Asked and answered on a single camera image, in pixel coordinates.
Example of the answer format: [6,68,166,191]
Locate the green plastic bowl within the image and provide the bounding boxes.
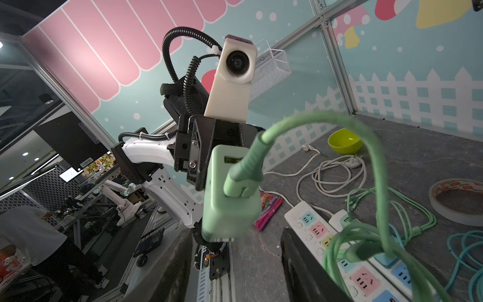
[328,128,364,155]

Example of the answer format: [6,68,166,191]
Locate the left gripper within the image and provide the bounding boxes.
[160,78,264,191]

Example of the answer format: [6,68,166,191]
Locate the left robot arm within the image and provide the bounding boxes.
[111,79,262,230]

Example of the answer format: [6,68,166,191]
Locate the purple candy bag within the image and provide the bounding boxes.
[254,191,284,232]

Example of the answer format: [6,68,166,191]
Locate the white coiled power cord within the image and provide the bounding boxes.
[262,143,367,212]

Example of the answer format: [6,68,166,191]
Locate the white mesh wall basket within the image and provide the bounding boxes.
[250,39,293,101]

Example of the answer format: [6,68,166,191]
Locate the small white power strip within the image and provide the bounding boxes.
[328,210,413,301]

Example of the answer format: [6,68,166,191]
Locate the large white power strip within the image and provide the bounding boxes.
[284,201,409,301]

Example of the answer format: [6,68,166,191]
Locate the green charging cables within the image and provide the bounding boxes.
[223,111,483,302]

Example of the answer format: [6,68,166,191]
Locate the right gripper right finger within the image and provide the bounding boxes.
[280,228,351,302]

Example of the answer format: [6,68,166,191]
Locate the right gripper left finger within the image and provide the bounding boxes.
[123,230,192,302]

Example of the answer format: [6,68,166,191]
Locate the person in black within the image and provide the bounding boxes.
[1,206,109,301]

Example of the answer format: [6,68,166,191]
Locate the roll of tape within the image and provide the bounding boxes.
[428,178,482,227]

